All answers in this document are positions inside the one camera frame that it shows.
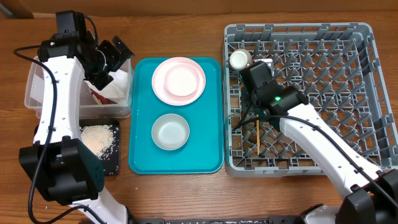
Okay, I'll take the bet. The grey dishwasher rack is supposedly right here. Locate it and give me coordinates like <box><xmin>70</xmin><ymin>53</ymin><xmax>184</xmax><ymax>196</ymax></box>
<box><xmin>223</xmin><ymin>23</ymin><xmax>397</xmax><ymax>177</ymax></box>

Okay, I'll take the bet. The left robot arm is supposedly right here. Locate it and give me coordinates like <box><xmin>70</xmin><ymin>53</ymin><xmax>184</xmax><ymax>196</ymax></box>
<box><xmin>19</xmin><ymin>11</ymin><xmax>136</xmax><ymax>223</ymax></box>

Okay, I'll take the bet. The clear plastic bin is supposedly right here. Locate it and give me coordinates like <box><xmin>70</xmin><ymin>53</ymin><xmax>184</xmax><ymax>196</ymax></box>
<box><xmin>24</xmin><ymin>59</ymin><xmax>134</xmax><ymax>119</ymax></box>

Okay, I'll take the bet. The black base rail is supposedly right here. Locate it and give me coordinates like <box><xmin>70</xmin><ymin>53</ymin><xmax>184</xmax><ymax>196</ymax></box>
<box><xmin>137</xmin><ymin>215</ymin><xmax>305</xmax><ymax>224</ymax></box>

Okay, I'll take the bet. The large pink plate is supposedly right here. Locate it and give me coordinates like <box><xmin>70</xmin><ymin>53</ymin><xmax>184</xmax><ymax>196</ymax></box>
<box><xmin>152</xmin><ymin>57</ymin><xmax>206</xmax><ymax>106</ymax></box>

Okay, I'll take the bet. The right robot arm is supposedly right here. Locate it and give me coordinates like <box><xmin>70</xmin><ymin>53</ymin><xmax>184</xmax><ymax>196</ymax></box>
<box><xmin>239</xmin><ymin>61</ymin><xmax>397</xmax><ymax>224</ymax></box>

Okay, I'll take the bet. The black plastic tray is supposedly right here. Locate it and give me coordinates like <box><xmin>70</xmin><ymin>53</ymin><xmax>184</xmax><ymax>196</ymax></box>
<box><xmin>77</xmin><ymin>117</ymin><xmax>121</xmax><ymax>177</ymax></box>

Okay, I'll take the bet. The white napkin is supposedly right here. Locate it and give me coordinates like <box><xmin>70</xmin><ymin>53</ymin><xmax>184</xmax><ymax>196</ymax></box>
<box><xmin>86</xmin><ymin>70</ymin><xmax>129</xmax><ymax>104</ymax></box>

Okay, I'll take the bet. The grey bowl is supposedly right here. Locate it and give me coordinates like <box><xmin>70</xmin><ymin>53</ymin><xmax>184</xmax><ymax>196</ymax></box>
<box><xmin>151</xmin><ymin>113</ymin><xmax>190</xmax><ymax>151</ymax></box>

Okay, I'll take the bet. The teal plastic tray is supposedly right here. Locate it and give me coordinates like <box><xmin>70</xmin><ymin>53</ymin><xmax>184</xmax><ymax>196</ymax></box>
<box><xmin>128</xmin><ymin>57</ymin><xmax>224</xmax><ymax>174</ymax></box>

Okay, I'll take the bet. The wooden chopstick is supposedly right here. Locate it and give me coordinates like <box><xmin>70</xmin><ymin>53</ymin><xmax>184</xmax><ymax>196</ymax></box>
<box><xmin>256</xmin><ymin>120</ymin><xmax>261</xmax><ymax>156</ymax></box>

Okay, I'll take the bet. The white cup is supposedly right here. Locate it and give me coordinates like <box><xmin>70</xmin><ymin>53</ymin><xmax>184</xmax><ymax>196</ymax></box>
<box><xmin>229</xmin><ymin>49</ymin><xmax>252</xmax><ymax>70</ymax></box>

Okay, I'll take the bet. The red snack wrapper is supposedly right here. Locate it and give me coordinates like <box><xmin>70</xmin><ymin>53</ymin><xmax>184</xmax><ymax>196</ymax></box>
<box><xmin>90</xmin><ymin>88</ymin><xmax>116</xmax><ymax>105</ymax></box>

